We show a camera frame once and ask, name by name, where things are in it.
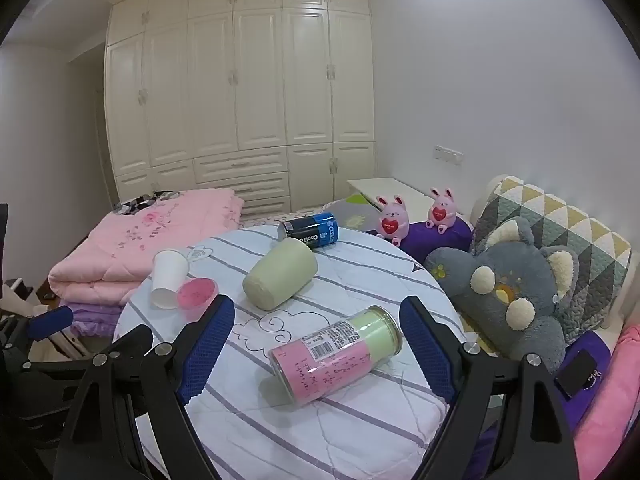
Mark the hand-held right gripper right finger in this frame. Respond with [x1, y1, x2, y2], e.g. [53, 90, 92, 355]
[399, 295, 583, 480]

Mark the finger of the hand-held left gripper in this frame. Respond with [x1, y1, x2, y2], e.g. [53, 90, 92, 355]
[25, 305, 88, 361]

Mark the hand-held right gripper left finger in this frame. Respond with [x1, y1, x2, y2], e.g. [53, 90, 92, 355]
[52, 295, 236, 480]

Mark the pink and green glass cup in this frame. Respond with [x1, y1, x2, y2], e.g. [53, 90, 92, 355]
[268, 305, 404, 403]

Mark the small pink cup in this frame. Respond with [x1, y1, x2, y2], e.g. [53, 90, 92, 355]
[176, 277, 219, 311]

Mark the white paper cup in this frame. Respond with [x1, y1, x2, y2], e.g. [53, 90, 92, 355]
[151, 249, 189, 310]

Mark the pale green cup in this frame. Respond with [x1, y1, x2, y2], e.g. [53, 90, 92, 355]
[242, 237, 319, 311]

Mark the folded purple blanket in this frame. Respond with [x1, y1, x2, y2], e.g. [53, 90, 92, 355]
[62, 300, 146, 338]

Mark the purple cushion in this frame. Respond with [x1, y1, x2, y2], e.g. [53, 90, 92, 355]
[400, 217, 473, 263]

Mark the grey koala plush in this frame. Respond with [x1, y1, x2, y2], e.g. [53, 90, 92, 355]
[425, 217, 581, 373]

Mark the folded pink quilt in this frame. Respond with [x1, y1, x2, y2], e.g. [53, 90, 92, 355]
[47, 187, 246, 307]

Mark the pink rabbit toy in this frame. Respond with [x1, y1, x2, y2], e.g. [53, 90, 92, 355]
[375, 194, 411, 247]
[426, 187, 457, 234]

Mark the black and white patterned cloth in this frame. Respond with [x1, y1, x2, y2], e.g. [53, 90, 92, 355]
[112, 191, 176, 216]

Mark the blue and black can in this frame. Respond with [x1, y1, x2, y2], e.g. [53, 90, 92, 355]
[277, 211, 341, 251]

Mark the grey and green blanket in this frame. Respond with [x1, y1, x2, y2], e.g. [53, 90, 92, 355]
[320, 197, 386, 233]

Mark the white bedside table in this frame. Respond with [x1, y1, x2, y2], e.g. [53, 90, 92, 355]
[347, 177, 437, 233]

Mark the purple cloth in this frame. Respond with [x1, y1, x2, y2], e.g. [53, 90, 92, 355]
[550, 330, 626, 431]

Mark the triangle patterned quilted pillow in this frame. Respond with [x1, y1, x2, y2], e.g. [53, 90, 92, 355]
[470, 176, 632, 331]

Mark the pink pillow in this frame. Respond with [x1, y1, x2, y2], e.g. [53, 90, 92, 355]
[572, 325, 640, 466]

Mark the cream white wardrobe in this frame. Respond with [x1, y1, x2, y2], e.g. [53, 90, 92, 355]
[103, 0, 377, 216]

